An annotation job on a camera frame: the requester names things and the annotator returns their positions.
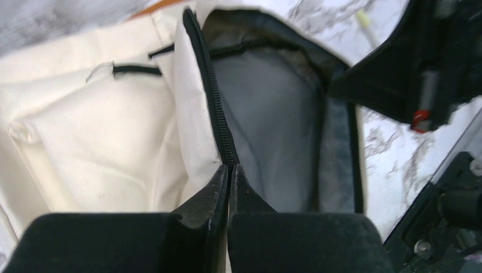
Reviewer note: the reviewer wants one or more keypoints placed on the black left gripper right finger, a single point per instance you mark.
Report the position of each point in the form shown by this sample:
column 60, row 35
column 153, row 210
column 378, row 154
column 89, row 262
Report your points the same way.
column 261, row 239

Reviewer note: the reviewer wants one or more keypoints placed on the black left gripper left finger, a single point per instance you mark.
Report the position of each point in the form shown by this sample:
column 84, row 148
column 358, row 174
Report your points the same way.
column 191, row 238

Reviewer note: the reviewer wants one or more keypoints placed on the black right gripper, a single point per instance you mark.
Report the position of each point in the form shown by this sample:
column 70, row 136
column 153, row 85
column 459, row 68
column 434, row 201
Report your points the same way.
column 426, row 68

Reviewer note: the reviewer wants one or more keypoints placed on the cream canvas backpack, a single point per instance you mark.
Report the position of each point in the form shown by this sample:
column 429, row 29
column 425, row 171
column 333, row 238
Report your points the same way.
column 137, row 117

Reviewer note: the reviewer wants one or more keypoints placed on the yellow highlighter pen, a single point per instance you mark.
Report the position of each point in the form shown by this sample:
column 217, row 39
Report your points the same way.
column 365, row 24

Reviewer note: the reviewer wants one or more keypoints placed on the orange wooden shelf rack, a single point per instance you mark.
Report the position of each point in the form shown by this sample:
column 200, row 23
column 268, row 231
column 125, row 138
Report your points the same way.
column 156, row 6

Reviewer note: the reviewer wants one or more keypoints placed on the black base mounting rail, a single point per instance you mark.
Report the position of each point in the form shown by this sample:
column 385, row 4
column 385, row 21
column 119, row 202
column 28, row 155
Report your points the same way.
column 441, row 231

